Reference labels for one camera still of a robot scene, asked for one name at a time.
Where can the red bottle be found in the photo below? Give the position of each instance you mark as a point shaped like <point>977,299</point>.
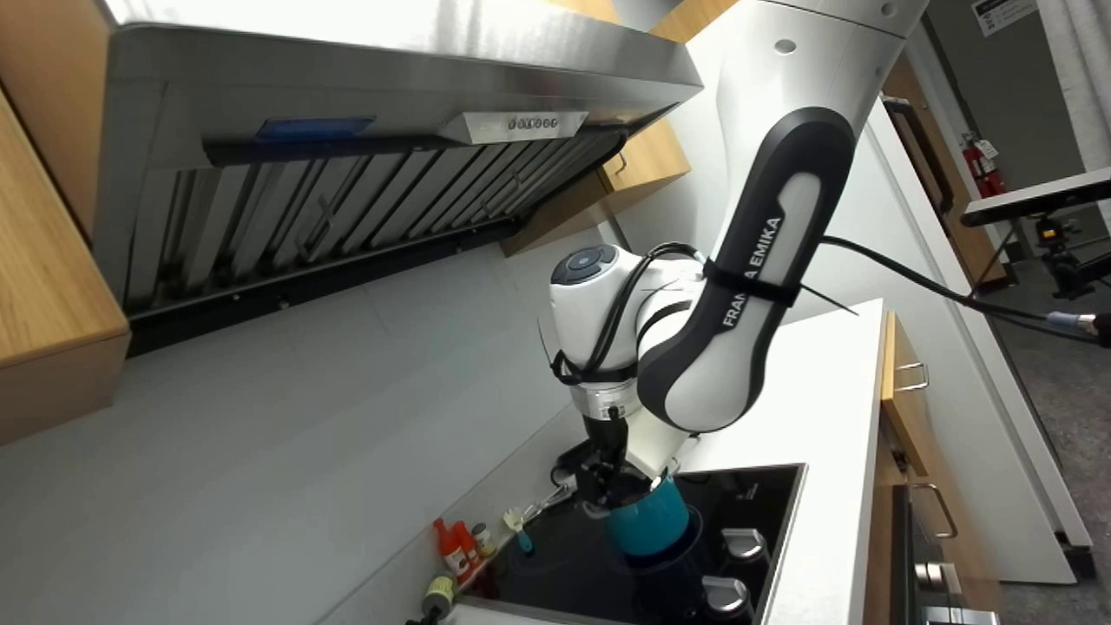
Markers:
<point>456,551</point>

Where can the small yellowish bottle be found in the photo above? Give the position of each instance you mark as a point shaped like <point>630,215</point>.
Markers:
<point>438,593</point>

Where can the silver oven knob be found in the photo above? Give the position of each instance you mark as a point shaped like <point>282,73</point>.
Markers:
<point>930,576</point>

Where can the white wall sign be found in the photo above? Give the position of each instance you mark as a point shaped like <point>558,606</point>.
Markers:
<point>1001,16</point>

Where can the black oven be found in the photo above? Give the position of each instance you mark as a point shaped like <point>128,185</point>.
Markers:
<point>912,542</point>

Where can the black stand equipment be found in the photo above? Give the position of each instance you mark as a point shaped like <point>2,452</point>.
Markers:
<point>1079,264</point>

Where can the wooden base cabinets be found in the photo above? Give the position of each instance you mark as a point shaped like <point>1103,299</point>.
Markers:
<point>915,440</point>

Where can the red fire extinguisher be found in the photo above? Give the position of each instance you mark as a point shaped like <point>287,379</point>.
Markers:
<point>989,170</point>

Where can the black glass cooktop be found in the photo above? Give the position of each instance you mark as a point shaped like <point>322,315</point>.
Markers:
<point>566,567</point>

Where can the blue pot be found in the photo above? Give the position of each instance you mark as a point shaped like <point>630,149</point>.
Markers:
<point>654,527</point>

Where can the wooden door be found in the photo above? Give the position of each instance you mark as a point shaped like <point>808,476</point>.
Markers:
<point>977,248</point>

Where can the silver cooktop knob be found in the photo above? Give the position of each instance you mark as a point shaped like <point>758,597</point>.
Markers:
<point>746,548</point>
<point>726,597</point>

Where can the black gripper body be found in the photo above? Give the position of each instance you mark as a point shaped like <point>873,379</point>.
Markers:
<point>610,440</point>

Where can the steel range hood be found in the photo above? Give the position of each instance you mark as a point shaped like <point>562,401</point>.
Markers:
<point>349,72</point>

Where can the black metal stand bar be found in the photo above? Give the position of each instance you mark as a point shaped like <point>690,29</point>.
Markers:
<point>1043,201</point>

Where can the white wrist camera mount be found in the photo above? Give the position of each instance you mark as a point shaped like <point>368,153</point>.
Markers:
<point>660,447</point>

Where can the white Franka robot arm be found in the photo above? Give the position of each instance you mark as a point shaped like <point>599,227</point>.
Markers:
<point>742,349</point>

